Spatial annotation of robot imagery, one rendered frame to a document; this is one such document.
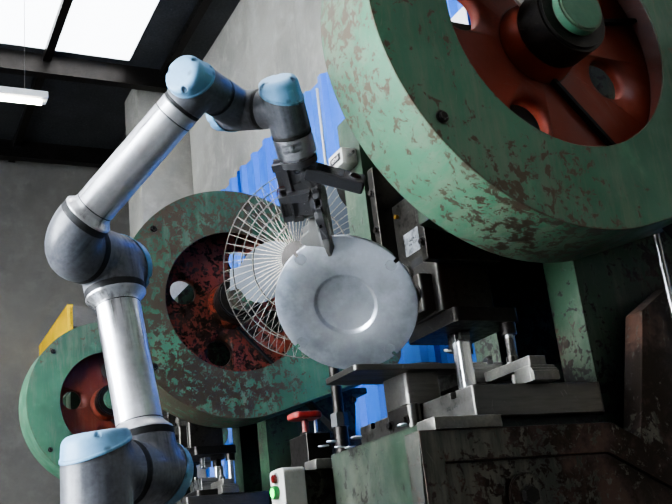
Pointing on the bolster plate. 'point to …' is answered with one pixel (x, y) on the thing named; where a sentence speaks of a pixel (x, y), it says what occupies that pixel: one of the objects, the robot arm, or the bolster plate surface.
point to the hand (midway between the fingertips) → (332, 247)
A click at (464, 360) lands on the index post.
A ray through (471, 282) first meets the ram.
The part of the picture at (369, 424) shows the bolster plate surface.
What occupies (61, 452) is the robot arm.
